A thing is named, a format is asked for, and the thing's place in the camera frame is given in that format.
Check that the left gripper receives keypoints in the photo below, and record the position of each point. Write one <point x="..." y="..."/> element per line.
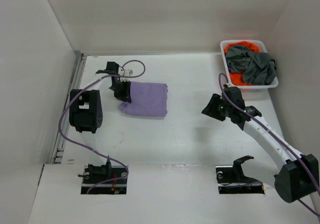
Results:
<point x="126" y="95"/>

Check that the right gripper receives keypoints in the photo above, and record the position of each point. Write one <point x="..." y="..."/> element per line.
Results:
<point x="211" y="108"/>

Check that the purple t-shirt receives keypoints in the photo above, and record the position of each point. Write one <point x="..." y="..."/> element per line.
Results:
<point x="147" y="100"/>

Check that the grey t-shirt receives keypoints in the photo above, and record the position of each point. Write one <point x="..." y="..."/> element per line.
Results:
<point x="256" y="68"/>

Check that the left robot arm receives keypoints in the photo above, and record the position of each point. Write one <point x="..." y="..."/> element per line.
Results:
<point x="85" y="105"/>

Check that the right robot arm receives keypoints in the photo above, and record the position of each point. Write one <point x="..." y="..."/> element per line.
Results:
<point x="298" y="174"/>

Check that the orange t-shirt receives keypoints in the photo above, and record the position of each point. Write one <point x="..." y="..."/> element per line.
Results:
<point x="236" y="78"/>

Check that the white plastic laundry basket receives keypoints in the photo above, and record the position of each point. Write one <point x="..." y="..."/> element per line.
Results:
<point x="262" y="48"/>

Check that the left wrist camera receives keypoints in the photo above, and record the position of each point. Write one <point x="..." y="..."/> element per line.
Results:
<point x="126" y="72"/>

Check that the aluminium rail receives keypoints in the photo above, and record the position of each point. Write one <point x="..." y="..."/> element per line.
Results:
<point x="76" y="76"/>

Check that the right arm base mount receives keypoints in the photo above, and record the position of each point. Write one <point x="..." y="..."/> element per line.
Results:
<point x="232" y="180"/>

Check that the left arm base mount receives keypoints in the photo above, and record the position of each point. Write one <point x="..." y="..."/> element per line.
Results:
<point x="105" y="179"/>

